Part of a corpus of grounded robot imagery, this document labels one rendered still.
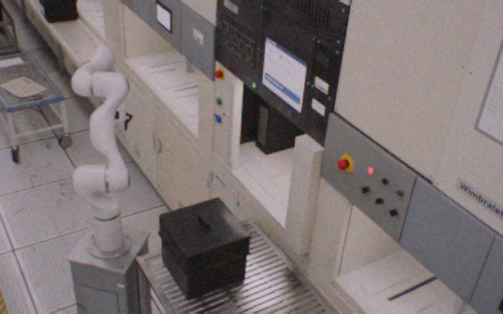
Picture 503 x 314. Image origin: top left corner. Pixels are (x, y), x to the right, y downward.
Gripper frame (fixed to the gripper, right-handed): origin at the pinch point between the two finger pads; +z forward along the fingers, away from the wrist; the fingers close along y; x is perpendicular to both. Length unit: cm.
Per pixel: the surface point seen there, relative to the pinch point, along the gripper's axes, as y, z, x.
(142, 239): 15, 25, -57
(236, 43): 57, -55, -19
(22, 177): -82, 101, 99
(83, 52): -37, 21, 142
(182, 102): 34, 16, 57
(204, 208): 42, 0, -67
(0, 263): -76, 101, 10
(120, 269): 6, 25, -76
